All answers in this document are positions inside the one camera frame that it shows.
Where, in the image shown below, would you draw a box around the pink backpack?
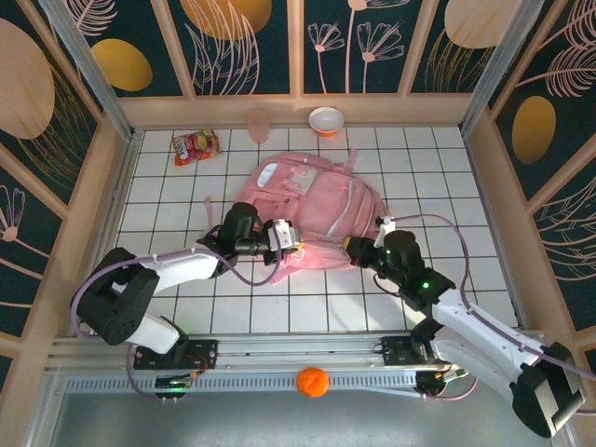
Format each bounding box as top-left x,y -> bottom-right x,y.
203,148 -> 387,286

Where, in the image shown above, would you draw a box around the orange snack bag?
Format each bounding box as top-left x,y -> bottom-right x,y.
171,129 -> 223,168

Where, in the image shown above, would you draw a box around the pink plastic cup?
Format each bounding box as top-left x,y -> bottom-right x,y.
245,108 -> 271,143

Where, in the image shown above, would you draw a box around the white orange bowl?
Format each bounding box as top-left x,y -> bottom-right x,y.
308,106 -> 345,139

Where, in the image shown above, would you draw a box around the right controller board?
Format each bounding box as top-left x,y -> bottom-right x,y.
415,367 -> 469,400

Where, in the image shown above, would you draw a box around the controller board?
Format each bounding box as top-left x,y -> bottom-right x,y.
415,367 -> 469,400
155,374 -> 193,400

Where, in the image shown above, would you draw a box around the orange ball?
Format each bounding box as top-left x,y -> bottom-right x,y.
295,366 -> 331,400

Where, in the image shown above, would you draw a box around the left controller board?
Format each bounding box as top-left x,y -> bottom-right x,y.
155,374 -> 193,400

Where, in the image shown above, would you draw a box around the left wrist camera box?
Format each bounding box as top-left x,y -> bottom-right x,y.
268,217 -> 300,255

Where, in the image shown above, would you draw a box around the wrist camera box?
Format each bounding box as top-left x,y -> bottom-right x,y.
268,217 -> 300,255
373,215 -> 398,244

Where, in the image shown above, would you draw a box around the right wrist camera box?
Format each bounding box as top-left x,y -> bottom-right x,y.
373,215 -> 398,244

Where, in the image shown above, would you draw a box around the aluminium rail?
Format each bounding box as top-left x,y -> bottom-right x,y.
46,329 -> 549,373

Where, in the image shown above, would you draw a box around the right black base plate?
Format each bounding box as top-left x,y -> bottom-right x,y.
380,334 -> 439,367

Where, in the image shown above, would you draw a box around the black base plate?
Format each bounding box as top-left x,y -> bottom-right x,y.
133,338 -> 220,372
380,334 -> 439,367

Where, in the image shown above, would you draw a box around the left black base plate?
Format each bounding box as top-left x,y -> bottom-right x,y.
133,338 -> 220,372

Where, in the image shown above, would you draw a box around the slotted grey cable duct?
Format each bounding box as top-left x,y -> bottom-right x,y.
64,372 -> 420,393

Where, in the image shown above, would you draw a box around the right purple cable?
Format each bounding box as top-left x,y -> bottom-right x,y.
379,212 -> 596,415

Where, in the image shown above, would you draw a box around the purple cable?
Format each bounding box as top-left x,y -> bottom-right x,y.
69,232 -> 286,400
379,212 -> 596,415

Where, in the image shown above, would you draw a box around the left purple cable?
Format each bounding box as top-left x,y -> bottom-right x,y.
69,232 -> 286,400

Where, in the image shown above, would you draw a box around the aluminium corner post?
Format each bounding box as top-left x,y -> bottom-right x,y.
39,0 -> 137,139
460,0 -> 546,134

